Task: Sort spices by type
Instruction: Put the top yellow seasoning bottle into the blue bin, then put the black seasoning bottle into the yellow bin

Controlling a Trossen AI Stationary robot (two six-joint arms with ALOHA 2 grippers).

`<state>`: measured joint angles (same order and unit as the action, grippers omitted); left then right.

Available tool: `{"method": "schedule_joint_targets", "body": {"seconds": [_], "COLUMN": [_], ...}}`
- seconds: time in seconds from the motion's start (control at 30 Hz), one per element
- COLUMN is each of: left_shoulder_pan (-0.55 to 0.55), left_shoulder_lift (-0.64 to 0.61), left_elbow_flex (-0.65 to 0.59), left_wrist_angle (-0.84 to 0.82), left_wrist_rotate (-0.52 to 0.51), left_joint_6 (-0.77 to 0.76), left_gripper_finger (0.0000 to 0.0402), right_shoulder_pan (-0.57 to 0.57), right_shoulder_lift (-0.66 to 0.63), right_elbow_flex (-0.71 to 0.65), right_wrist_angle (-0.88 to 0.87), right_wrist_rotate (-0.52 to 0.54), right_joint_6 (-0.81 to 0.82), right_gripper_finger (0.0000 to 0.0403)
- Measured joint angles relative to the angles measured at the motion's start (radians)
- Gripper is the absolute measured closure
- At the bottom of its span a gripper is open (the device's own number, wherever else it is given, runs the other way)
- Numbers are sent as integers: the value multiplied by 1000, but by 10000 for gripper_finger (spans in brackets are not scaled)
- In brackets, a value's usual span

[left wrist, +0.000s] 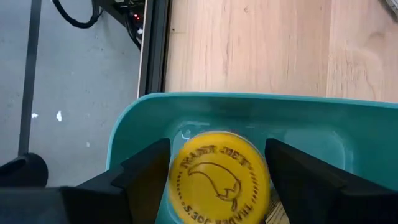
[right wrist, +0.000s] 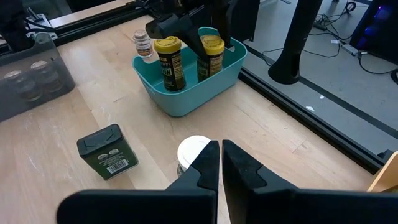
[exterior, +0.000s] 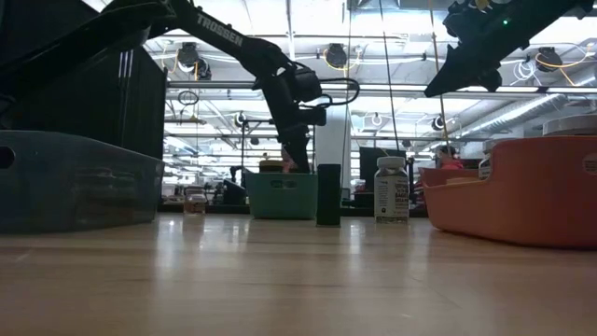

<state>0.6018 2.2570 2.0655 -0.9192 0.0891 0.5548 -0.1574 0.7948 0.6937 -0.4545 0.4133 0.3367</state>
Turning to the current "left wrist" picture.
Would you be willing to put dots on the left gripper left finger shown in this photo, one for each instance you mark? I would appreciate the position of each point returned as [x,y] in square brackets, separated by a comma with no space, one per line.
[136,193]

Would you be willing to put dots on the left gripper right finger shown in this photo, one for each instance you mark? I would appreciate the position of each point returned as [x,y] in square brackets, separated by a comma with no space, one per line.
[304,193]

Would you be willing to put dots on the yellow-lid crunchy onion jar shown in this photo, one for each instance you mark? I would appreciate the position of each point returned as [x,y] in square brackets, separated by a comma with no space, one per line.
[217,180]

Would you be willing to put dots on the teal plastic bin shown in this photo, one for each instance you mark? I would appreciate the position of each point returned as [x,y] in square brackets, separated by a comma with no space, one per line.
[280,124]

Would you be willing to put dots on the black device with red light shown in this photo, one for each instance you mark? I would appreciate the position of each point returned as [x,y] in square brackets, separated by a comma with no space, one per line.
[130,12]

